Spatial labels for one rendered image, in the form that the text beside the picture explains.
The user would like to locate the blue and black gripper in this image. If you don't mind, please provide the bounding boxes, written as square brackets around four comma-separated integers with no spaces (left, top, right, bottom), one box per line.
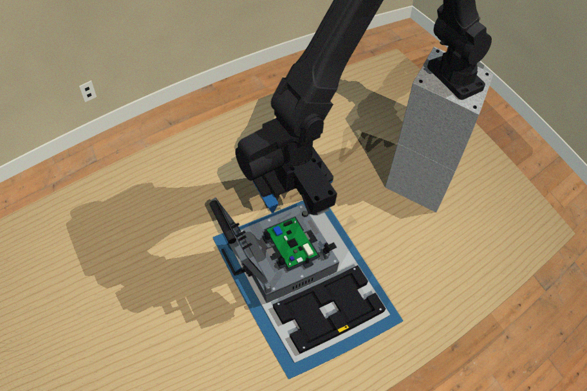
[253,155,333,213]

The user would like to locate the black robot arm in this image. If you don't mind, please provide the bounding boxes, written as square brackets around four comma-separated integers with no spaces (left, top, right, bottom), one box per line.
[236,0,492,215]

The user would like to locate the green circuit board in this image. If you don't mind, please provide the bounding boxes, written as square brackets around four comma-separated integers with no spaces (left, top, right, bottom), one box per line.
[267,218,317,268]

